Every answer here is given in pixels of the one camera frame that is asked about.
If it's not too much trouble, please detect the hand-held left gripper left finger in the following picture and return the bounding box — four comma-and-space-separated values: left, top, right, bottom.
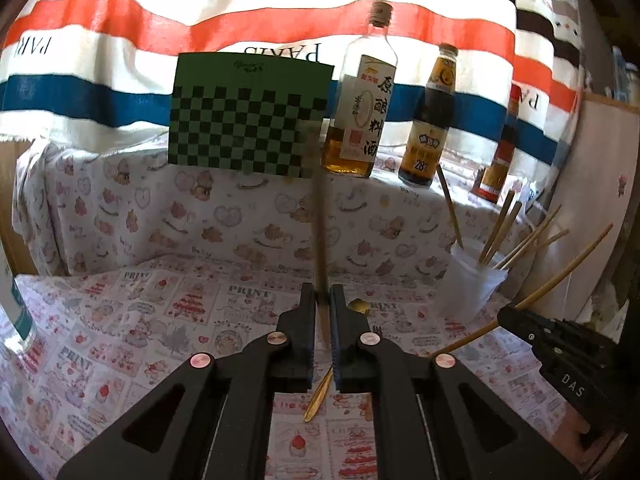
56, 284, 317, 480

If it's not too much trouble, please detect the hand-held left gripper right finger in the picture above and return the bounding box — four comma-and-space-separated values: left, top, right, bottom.
330, 284, 584, 480

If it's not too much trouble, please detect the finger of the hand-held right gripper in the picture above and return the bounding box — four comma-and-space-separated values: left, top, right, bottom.
497, 305, 552, 357

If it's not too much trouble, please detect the gold metal spoon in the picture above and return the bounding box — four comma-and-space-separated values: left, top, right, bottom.
304, 299, 372, 422

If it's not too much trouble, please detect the translucent plastic cup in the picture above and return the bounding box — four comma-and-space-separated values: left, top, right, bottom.
442, 244, 509, 326

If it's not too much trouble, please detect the wooden chopstick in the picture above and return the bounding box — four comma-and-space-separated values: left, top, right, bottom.
309, 125, 332, 356
436, 165, 464, 250
429, 223, 614, 359

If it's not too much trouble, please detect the bunch of chopsticks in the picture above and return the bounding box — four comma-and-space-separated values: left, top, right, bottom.
478, 190, 571, 270

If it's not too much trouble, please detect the person's right hand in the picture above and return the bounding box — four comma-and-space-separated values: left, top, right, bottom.
565, 404, 624, 463

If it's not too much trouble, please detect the white plastic packet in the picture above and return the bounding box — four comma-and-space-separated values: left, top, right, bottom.
520, 175, 548, 211

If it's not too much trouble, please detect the red label sauce bottle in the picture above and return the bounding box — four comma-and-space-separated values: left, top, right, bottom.
471, 85, 521, 204

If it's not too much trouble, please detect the beige board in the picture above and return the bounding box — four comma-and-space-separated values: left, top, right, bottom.
545, 91, 640, 321

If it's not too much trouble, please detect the red patterned tablecloth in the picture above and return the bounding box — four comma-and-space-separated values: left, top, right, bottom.
0, 260, 601, 480

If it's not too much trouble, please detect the bear print cloth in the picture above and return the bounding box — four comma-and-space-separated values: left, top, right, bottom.
12, 137, 546, 281

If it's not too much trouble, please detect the dark soy sauce bottle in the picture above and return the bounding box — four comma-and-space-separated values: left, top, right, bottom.
398, 43, 460, 188

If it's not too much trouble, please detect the clear cooking wine bottle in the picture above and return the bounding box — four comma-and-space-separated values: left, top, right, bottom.
321, 1, 399, 179

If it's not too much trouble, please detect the green checkered board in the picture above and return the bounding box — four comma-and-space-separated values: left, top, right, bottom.
167, 52, 335, 179

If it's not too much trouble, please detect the clear green label plastic bottle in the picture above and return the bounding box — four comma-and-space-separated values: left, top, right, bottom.
0, 260, 38, 356

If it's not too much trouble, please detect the wooden cabinet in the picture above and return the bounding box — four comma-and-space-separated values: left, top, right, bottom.
0, 137, 51, 278

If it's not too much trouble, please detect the striped cloth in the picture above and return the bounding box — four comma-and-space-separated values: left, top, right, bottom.
0, 0, 586, 181

